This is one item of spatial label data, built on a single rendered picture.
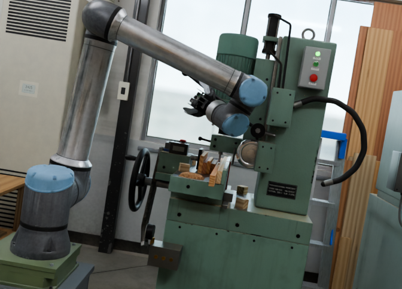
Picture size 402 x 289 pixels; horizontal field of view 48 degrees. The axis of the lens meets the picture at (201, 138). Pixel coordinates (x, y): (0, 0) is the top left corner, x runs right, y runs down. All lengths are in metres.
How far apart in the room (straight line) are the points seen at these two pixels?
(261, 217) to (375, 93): 1.78
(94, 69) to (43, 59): 1.69
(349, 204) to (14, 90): 2.39
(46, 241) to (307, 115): 1.10
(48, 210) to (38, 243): 0.11
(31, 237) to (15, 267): 0.10
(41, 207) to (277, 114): 0.93
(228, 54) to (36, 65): 1.72
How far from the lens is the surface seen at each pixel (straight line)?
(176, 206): 1.85
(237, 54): 1.94
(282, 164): 1.92
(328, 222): 2.80
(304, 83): 1.86
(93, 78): 1.64
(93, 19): 1.53
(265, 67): 1.95
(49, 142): 3.29
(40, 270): 1.51
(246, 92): 1.45
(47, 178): 1.51
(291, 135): 1.91
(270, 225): 1.84
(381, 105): 3.39
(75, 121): 1.66
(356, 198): 3.23
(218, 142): 1.98
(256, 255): 1.87
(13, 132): 3.38
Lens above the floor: 1.18
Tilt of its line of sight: 4 degrees down
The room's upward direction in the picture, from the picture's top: 9 degrees clockwise
